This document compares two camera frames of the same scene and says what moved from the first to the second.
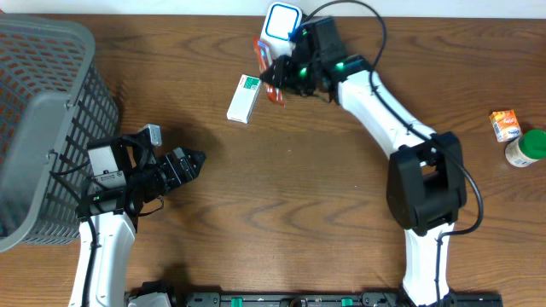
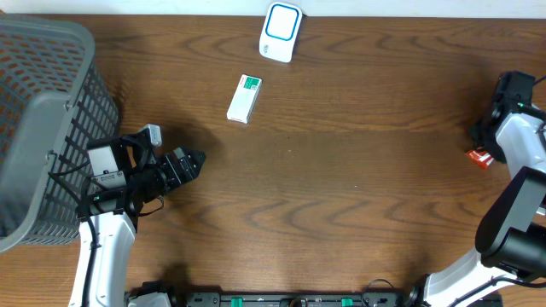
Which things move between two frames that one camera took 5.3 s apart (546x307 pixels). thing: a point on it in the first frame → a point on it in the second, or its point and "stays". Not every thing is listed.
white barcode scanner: (280, 20) stays
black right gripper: (283, 65) → (478, 134)
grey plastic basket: (54, 101) stays
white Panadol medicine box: (244, 99) stays
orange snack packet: (264, 52) → (482, 159)
